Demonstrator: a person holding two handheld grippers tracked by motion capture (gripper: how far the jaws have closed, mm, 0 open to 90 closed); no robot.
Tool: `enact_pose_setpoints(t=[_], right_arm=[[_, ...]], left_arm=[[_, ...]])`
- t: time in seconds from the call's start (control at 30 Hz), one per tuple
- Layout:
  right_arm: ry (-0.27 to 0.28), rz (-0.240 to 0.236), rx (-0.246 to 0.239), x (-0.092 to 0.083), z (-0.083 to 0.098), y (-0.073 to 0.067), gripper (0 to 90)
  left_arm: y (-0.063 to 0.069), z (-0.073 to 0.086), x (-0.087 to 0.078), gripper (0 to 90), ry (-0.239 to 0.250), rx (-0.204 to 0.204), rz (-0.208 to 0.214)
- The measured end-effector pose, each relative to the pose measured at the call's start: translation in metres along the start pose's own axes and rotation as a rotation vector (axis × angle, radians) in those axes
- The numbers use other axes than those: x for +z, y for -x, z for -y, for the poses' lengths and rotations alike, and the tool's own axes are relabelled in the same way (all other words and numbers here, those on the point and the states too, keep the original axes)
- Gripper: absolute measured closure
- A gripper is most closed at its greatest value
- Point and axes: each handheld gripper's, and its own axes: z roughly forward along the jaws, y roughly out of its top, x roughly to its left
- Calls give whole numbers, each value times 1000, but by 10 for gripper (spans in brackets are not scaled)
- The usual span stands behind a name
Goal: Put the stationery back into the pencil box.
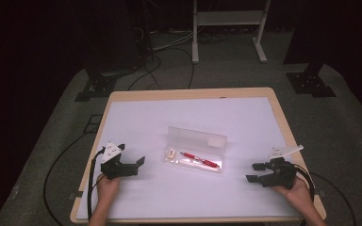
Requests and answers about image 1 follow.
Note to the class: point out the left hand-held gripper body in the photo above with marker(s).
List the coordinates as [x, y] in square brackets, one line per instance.
[111, 168]

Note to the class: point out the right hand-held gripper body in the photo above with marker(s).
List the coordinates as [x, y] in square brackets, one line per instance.
[283, 175]

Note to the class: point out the small beige eraser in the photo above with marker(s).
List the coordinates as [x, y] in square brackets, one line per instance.
[171, 153]

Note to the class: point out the white pen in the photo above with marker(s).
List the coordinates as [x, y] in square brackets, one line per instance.
[190, 163]

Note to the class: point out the red pen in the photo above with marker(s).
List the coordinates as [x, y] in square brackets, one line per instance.
[201, 160]

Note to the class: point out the clear plastic pencil case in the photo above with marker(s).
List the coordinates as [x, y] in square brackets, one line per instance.
[194, 139]

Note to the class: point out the person's left hand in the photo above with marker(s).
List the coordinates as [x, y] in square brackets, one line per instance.
[107, 190]

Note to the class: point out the person's right hand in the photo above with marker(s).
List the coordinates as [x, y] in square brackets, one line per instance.
[298, 194]

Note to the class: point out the white table mat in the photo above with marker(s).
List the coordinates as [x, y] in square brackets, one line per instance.
[157, 116]

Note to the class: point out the black stand base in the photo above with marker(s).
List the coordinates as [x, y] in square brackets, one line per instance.
[309, 83]
[99, 86]

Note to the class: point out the wooden table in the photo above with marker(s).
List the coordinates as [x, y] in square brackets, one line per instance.
[188, 93]

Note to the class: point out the white metal stand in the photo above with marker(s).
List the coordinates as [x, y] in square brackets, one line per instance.
[229, 18]

